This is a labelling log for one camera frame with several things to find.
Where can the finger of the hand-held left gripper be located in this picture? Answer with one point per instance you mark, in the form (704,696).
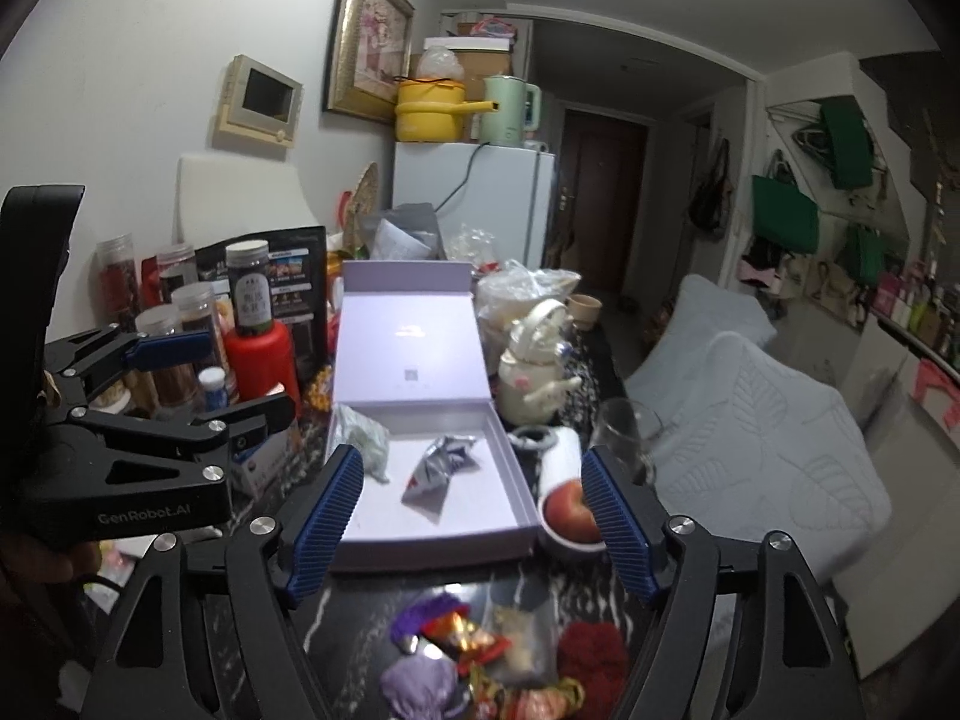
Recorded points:
(172,349)
(255,416)

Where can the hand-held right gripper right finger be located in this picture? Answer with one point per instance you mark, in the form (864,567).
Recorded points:
(615,517)

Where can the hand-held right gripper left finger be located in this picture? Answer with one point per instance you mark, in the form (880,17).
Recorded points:
(330,517)

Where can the purple tassel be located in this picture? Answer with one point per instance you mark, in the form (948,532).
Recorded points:
(424,615)

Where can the red fluffy ball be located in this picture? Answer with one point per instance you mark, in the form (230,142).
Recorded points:
(592,667)

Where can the lavender gift box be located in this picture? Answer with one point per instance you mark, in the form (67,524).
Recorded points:
(412,345)

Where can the red orange candy packet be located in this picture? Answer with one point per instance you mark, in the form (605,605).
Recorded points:
(461,637)

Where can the lilac soft pouch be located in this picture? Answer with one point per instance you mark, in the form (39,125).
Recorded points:
(420,686)

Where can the yellow red knot ornament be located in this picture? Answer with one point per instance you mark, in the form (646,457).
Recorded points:
(532,701)

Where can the person's left hand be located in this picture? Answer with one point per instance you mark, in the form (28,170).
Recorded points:
(52,562)

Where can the clear jar brown contents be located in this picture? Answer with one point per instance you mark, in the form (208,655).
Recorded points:
(161,382)

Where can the red apple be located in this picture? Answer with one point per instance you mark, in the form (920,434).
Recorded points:
(570,514)

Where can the white blue carton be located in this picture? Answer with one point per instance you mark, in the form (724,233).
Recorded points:
(266,461)

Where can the clear jar with lid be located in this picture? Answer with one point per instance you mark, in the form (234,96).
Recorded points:
(176,270)
(196,307)

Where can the red bottle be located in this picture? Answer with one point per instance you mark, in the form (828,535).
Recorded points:
(262,367)

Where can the small white-capped bottle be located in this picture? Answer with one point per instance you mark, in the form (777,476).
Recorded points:
(212,388)

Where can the small bowl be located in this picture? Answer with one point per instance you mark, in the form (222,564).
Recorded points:
(574,547)

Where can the clear jar red contents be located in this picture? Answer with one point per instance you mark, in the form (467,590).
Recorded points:
(118,281)

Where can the pale green crumpled packet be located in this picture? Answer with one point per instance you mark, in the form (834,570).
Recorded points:
(367,439)

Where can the glass mug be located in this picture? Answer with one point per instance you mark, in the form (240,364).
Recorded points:
(622,427)

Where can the dark jar with label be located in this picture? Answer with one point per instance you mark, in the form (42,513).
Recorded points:
(249,285)

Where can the silver foil packet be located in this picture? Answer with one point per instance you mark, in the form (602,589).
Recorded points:
(439,472)

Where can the black printed box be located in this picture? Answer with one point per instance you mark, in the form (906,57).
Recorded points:
(300,277)

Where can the clear plastic pouch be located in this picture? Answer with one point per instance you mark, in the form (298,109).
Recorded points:
(525,641)

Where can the large leaf-embossed white cushion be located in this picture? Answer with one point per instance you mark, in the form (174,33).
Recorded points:
(757,450)

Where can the white teapot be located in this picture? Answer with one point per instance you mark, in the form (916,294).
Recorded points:
(532,375)

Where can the small wooden cup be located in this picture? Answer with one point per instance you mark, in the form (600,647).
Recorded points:
(583,311)

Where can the small white cushion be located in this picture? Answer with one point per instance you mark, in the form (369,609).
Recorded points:
(720,315)

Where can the plastic bag of food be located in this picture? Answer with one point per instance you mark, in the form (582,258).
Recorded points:
(517,289)

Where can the woven straw fan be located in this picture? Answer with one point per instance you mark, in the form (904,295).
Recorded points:
(366,191)

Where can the crinkled clear bag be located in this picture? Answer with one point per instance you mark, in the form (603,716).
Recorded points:
(472,247)

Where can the white shelf unit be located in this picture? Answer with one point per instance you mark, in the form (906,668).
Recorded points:
(892,540)

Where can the beige tote bag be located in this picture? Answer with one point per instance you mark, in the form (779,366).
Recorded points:
(825,281)

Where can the brown door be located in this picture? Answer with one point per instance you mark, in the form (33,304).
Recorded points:
(604,195)

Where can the white fridge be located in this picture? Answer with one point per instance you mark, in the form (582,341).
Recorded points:
(495,195)

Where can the dark hanging bag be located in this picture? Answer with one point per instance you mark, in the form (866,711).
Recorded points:
(709,199)

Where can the pink cloth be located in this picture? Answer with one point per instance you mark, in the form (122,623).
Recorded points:
(937,390)

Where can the green tote bag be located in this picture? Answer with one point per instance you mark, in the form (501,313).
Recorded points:
(784,214)
(847,142)
(868,255)

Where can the yellow pot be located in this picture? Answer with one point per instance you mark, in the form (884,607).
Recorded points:
(427,112)

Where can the row of bottles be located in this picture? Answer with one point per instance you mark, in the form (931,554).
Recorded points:
(922,315)

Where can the framed picture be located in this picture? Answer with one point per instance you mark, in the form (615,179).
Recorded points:
(375,37)

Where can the clear plastic bag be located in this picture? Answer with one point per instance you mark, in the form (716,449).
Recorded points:
(440,64)

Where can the green electric kettle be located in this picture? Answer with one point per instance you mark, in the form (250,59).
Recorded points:
(506,112)

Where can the cardboard box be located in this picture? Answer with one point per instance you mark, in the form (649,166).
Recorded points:
(487,60)

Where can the wall intercom panel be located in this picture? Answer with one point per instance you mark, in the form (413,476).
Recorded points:
(262,97)

